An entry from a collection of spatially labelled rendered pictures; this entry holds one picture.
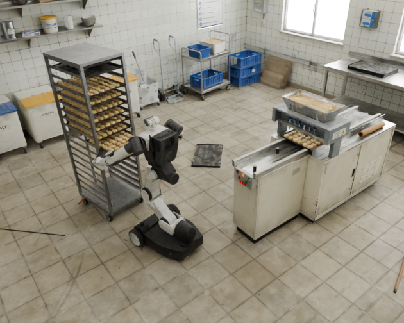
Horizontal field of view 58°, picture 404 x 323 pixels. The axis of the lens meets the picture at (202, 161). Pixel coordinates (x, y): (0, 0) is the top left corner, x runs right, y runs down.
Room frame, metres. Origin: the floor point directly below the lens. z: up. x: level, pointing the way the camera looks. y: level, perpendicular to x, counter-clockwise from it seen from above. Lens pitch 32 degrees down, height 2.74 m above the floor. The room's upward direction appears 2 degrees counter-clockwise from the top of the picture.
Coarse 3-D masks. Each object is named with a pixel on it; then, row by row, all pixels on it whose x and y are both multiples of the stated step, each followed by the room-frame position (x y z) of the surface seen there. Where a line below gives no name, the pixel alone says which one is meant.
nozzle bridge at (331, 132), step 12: (276, 108) 3.48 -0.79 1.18; (288, 108) 3.46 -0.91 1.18; (276, 120) 3.50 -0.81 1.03; (300, 120) 3.32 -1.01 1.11; (312, 120) 3.16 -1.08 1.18; (336, 120) 3.14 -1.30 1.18; (348, 120) 3.13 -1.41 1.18; (312, 132) 3.17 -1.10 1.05; (324, 132) 3.08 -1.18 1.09; (336, 132) 3.00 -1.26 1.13; (348, 132) 3.12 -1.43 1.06; (324, 144) 2.97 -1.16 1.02; (336, 144) 3.02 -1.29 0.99
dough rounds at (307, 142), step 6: (294, 132) 3.42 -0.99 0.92; (300, 132) 3.42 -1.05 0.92; (288, 138) 3.32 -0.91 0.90; (294, 138) 3.28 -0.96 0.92; (300, 138) 3.28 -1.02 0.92; (306, 138) 3.28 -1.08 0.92; (300, 144) 3.19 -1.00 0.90; (306, 144) 3.16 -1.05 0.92; (312, 144) 3.15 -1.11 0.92; (318, 144) 3.16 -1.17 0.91
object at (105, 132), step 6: (72, 126) 3.50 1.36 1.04; (78, 126) 3.46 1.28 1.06; (114, 126) 3.43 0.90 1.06; (120, 126) 3.46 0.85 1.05; (126, 126) 3.46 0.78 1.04; (84, 132) 3.35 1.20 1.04; (90, 132) 3.32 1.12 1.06; (102, 132) 3.31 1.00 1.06; (108, 132) 3.30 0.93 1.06; (114, 132) 3.33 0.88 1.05
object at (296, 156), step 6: (378, 114) 3.83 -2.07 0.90; (366, 120) 3.68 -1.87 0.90; (354, 126) 3.55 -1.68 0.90; (306, 150) 3.08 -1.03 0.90; (288, 156) 2.97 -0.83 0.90; (294, 156) 2.99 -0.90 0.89; (300, 156) 3.04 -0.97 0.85; (276, 162) 2.88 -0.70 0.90; (282, 162) 2.89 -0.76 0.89; (288, 162) 2.94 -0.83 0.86; (264, 168) 2.79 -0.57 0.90; (270, 168) 2.79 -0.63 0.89; (276, 168) 2.85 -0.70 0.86; (258, 174) 2.71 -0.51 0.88; (264, 174) 2.75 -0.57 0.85
